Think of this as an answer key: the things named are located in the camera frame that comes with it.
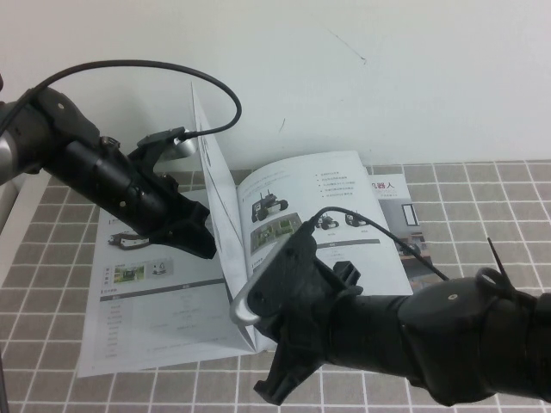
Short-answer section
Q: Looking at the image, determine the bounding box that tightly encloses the black right camera cable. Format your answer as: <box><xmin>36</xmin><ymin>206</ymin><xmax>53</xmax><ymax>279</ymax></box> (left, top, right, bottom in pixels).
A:
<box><xmin>303</xmin><ymin>206</ymin><xmax>451</xmax><ymax>283</ymax></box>

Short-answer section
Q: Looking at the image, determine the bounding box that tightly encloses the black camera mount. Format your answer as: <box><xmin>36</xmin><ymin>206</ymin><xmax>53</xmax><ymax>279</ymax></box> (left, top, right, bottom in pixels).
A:
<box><xmin>247</xmin><ymin>222</ymin><xmax>362</xmax><ymax>329</ymax></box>
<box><xmin>136</xmin><ymin>126</ymin><xmax>188</xmax><ymax>174</ymax></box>

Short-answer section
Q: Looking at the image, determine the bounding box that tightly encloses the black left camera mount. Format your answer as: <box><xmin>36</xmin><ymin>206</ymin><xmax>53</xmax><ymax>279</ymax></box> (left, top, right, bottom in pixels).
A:
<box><xmin>136</xmin><ymin>126</ymin><xmax>188</xmax><ymax>174</ymax></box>

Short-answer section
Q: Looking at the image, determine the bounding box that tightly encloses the grey white-checked tablecloth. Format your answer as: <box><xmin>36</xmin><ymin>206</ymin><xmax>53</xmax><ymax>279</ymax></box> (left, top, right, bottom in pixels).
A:
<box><xmin>0</xmin><ymin>161</ymin><xmax>551</xmax><ymax>413</ymax></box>

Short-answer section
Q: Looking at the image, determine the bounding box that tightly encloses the black cable tie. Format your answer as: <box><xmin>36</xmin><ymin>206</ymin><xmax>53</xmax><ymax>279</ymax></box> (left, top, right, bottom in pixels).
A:
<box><xmin>475</xmin><ymin>236</ymin><xmax>523</xmax><ymax>311</ymax></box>

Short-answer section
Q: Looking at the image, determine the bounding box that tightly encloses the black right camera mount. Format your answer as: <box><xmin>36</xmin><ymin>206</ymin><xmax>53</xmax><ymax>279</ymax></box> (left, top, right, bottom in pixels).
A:
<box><xmin>247</xmin><ymin>222</ymin><xmax>362</xmax><ymax>329</ymax></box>

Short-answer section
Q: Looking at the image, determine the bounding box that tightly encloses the black left camera cable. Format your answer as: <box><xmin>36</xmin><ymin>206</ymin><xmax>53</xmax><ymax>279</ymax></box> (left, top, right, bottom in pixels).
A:
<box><xmin>0</xmin><ymin>59</ymin><xmax>243</xmax><ymax>141</ymax></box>

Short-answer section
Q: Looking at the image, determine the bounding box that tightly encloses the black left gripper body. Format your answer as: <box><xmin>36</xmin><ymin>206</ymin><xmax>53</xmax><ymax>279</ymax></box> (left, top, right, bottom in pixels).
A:
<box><xmin>115</xmin><ymin>148</ymin><xmax>204</xmax><ymax>238</ymax></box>

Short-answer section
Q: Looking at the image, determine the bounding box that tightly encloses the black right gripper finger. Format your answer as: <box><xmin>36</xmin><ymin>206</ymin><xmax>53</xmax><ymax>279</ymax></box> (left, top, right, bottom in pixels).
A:
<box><xmin>265</xmin><ymin>338</ymin><xmax>329</xmax><ymax>408</ymax></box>
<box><xmin>253</xmin><ymin>338</ymin><xmax>303</xmax><ymax>402</ymax></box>

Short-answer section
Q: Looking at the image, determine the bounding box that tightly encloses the black camera cable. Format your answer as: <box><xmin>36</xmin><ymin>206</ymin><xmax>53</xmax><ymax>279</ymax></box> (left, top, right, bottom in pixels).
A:
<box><xmin>0</xmin><ymin>59</ymin><xmax>243</xmax><ymax>141</ymax></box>
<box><xmin>303</xmin><ymin>206</ymin><xmax>451</xmax><ymax>283</ymax></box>

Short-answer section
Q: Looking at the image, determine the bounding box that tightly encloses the white product catalogue book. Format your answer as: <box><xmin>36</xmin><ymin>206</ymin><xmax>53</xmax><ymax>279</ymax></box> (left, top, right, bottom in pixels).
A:
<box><xmin>77</xmin><ymin>81</ymin><xmax>431</xmax><ymax>379</ymax></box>

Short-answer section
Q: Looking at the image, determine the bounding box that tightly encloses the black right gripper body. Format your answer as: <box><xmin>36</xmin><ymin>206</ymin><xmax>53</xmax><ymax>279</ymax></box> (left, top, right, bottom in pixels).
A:
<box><xmin>264</xmin><ymin>274</ymin><xmax>411</xmax><ymax>372</ymax></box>

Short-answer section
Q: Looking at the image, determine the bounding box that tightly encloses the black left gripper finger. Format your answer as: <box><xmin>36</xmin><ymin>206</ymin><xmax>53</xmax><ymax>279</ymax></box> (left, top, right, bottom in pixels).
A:
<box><xmin>180</xmin><ymin>200</ymin><xmax>215</xmax><ymax>243</ymax></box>
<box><xmin>148</xmin><ymin>219</ymin><xmax>217</xmax><ymax>261</ymax></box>

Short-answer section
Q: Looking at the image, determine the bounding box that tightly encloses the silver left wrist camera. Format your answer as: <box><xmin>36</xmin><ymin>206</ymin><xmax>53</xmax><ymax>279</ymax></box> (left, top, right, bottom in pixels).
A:
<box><xmin>169</xmin><ymin>136</ymin><xmax>201</xmax><ymax>161</ymax></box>

